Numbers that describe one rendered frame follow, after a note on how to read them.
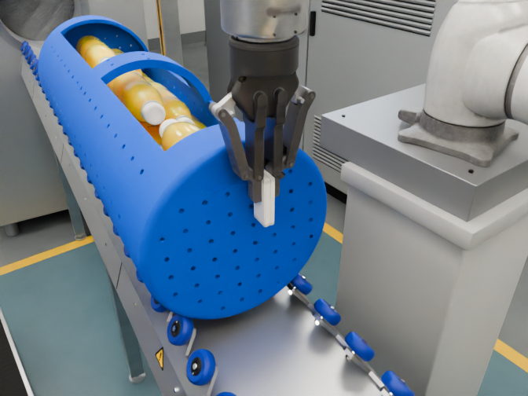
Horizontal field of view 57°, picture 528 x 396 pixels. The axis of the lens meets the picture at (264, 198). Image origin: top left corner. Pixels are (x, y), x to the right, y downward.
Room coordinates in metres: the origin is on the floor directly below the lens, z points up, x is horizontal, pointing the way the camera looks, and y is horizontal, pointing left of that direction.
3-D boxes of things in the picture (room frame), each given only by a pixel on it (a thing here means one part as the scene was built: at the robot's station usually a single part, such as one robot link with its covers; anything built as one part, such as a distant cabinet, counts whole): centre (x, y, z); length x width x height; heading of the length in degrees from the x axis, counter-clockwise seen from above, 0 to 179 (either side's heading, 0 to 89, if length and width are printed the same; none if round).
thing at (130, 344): (1.16, 0.46, 0.31); 0.06 x 0.06 x 0.63; 29
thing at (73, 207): (2.02, 0.94, 0.31); 0.06 x 0.06 x 0.63; 29
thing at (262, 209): (0.52, 0.00, 1.16); 0.03 x 0.01 x 0.07; 29
